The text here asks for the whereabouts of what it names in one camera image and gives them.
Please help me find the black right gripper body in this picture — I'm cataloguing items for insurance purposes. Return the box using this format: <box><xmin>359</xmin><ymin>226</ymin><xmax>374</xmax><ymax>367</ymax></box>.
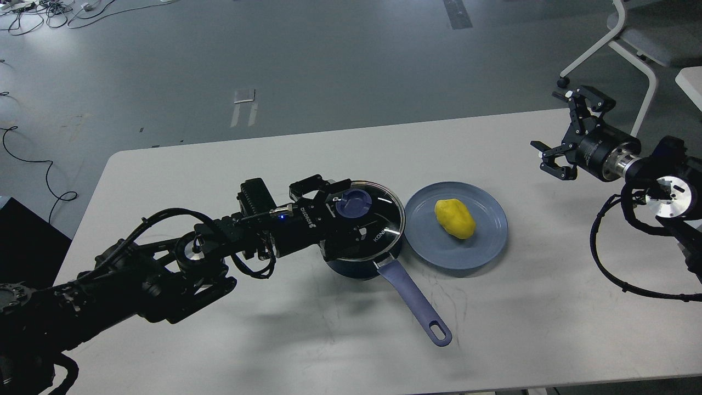
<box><xmin>572</xmin><ymin>123</ymin><xmax>642</xmax><ymax>182</ymax></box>

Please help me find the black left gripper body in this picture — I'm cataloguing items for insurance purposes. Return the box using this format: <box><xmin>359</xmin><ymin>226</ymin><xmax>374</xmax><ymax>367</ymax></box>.
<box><xmin>271</xmin><ymin>201</ymin><xmax>341</xmax><ymax>258</ymax></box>

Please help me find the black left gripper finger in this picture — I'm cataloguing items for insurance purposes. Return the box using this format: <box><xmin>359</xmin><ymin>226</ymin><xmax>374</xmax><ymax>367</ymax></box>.
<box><xmin>322</xmin><ymin>225</ymin><xmax>367</xmax><ymax>262</ymax></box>
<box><xmin>288</xmin><ymin>174</ymin><xmax>353</xmax><ymax>209</ymax></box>

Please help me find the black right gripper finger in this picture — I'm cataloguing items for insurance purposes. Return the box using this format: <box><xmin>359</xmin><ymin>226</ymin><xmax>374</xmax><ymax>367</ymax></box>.
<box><xmin>552</xmin><ymin>86</ymin><xmax>616</xmax><ymax>135</ymax></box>
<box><xmin>530</xmin><ymin>140</ymin><xmax>578</xmax><ymax>180</ymax></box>

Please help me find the glass lid blue knob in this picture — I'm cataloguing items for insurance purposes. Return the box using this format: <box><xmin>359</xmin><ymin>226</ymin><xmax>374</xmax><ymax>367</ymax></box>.
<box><xmin>331</xmin><ymin>180</ymin><xmax>406</xmax><ymax>262</ymax></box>

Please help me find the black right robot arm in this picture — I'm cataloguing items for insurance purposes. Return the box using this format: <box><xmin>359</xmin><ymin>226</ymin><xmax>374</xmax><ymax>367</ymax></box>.
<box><xmin>531</xmin><ymin>86</ymin><xmax>701</xmax><ymax>302</ymax></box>

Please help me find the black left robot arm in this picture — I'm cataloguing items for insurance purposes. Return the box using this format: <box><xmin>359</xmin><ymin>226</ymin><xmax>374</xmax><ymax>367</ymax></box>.
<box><xmin>2</xmin><ymin>174</ymin><xmax>359</xmax><ymax>394</ymax></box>

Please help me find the blue round plate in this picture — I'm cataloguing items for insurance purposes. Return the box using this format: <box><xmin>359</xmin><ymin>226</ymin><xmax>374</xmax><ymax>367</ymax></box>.
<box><xmin>405</xmin><ymin>182</ymin><xmax>507</xmax><ymax>272</ymax></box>

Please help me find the white tape on floor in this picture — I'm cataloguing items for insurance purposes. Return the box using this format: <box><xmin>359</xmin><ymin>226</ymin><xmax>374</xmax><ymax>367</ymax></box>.
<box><xmin>230</xmin><ymin>88</ymin><xmax>259</xmax><ymax>128</ymax></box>

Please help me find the white table corner right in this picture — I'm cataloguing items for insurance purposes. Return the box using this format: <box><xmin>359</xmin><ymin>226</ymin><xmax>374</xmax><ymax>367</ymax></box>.
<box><xmin>675</xmin><ymin>66</ymin><xmax>701</xmax><ymax>111</ymax></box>

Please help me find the black box at left edge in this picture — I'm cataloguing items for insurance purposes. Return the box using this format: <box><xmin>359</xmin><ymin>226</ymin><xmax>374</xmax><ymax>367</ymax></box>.
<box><xmin>1</xmin><ymin>196</ymin><xmax>72</xmax><ymax>289</ymax></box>

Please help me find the dark blue saucepan purple handle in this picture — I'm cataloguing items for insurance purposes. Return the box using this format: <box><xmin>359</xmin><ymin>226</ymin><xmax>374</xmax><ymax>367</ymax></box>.
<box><xmin>327</xmin><ymin>232</ymin><xmax>453</xmax><ymax>347</ymax></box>

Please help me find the white frame grey chair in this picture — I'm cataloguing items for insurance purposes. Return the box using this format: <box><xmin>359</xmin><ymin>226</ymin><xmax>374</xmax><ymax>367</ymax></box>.
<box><xmin>557</xmin><ymin>1</ymin><xmax>701</xmax><ymax>137</ymax></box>

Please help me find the cable bundle on floor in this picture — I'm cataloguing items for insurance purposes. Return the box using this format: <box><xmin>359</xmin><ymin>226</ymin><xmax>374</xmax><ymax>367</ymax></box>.
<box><xmin>0</xmin><ymin>0</ymin><xmax>179</xmax><ymax>36</ymax></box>

